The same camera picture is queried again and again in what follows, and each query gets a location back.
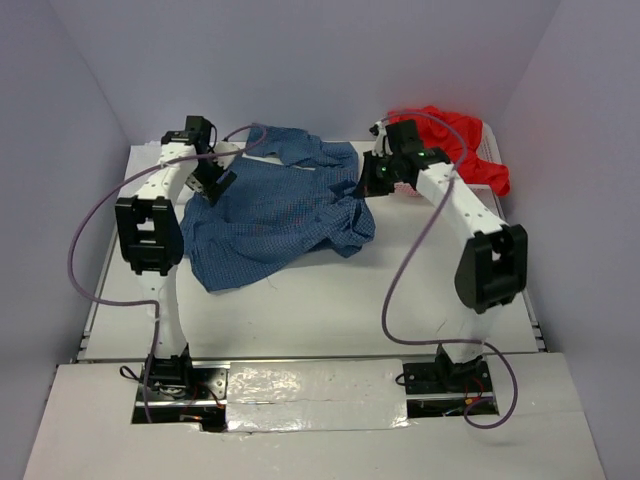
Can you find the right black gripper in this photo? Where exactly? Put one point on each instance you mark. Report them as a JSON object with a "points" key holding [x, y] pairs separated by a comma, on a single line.
{"points": [[370, 186]]}

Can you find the shiny silver tape sheet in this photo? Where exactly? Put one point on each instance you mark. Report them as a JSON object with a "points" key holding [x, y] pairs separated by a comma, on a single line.
{"points": [[340, 395]]}

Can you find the white plastic basket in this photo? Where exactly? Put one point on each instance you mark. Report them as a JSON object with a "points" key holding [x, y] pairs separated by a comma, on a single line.
{"points": [[487, 151]]}

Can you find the folded white shirt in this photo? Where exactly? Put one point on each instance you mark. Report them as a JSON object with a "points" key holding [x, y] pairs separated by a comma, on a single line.
{"points": [[142, 157]]}

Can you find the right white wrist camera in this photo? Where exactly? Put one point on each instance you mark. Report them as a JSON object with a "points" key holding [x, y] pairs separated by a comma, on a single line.
{"points": [[381, 146]]}

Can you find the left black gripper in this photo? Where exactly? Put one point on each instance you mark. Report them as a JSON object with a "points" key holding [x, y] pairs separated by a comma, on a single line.
{"points": [[205, 187]]}

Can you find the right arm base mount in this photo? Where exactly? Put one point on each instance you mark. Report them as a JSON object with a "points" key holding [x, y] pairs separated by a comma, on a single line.
{"points": [[441, 388]]}

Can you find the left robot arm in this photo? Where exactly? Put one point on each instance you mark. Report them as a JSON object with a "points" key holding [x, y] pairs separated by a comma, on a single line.
{"points": [[150, 236]]}

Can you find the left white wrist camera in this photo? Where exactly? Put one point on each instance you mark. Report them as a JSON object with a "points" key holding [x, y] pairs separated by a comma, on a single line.
{"points": [[220, 152]]}

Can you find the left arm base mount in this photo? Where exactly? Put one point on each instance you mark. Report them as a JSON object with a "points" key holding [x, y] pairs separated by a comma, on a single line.
{"points": [[200, 398]]}

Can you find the red shirt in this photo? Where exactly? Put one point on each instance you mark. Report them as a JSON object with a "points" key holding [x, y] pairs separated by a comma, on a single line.
{"points": [[447, 130]]}

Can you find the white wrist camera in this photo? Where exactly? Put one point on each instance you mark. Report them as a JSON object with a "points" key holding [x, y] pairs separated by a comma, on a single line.
{"points": [[381, 146], [220, 152]]}

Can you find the blue plaid long sleeve shirt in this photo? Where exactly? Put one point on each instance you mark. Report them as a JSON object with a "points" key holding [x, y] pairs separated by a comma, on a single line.
{"points": [[293, 194]]}

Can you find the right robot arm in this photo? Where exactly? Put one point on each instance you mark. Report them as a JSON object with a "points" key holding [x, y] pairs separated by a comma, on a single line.
{"points": [[492, 269]]}

